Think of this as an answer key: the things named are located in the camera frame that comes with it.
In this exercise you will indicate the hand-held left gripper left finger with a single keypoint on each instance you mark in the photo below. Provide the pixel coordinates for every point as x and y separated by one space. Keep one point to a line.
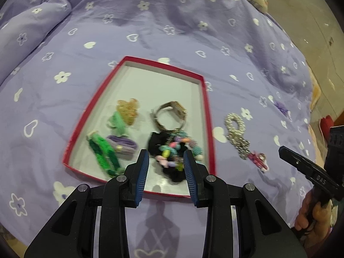
142 177

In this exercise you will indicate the person's right hand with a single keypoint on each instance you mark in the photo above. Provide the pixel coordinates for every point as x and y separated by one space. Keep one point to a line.
309 215

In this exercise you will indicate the purple flower hair accessory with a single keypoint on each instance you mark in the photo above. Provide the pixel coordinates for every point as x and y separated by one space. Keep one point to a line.
281 108

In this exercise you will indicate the red knitted cloth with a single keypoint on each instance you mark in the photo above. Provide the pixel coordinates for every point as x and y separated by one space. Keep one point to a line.
326 123

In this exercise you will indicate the pink hair clip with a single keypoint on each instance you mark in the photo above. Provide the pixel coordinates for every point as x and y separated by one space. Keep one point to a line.
258 161

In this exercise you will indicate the yellow hair claw clip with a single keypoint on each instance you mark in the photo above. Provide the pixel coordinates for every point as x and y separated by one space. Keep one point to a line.
128 110

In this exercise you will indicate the red shallow cardboard box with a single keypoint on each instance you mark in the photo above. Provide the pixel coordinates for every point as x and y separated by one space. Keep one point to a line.
150 83

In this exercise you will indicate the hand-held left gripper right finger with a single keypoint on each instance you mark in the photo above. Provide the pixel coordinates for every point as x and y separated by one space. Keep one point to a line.
189 177

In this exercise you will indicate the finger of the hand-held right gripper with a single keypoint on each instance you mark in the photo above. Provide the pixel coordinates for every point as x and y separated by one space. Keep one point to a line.
294 160

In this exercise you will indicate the peach bed sheet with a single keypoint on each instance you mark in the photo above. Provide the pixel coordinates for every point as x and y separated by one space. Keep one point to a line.
315 91

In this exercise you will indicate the black scrunchie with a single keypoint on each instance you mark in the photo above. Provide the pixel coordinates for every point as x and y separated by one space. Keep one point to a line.
157 142

